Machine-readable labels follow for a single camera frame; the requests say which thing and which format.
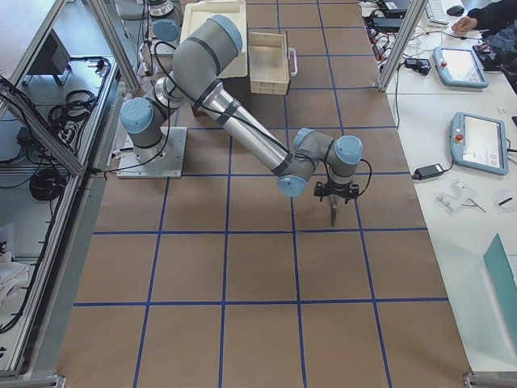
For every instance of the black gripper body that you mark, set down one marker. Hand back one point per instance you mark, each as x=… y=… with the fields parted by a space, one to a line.
x=334 y=196

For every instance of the grey orange scissors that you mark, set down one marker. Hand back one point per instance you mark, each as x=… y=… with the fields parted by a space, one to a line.
x=333 y=208

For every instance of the white drawer handle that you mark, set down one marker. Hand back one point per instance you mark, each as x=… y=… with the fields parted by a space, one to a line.
x=292 y=60

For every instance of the wooden drawer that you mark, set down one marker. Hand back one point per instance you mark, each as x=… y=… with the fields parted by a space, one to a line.
x=269 y=68

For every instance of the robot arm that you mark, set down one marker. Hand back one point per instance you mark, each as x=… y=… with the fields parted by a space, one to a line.
x=196 y=65

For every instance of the black power brick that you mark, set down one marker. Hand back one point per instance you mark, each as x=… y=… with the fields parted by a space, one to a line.
x=428 y=172

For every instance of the teach pendant near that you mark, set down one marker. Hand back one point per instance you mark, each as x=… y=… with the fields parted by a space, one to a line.
x=479 y=142

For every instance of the teach pendant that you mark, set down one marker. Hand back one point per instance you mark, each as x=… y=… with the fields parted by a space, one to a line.
x=459 y=67
x=479 y=142

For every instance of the teach pendant far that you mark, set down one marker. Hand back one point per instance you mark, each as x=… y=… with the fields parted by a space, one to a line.
x=459 y=67

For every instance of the white plastic tray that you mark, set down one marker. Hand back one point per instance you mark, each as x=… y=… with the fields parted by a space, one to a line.
x=222 y=23

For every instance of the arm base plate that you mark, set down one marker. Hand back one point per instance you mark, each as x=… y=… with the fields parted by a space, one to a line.
x=164 y=160

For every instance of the aluminium frame post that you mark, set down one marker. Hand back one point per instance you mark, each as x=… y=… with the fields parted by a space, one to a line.
x=406 y=30

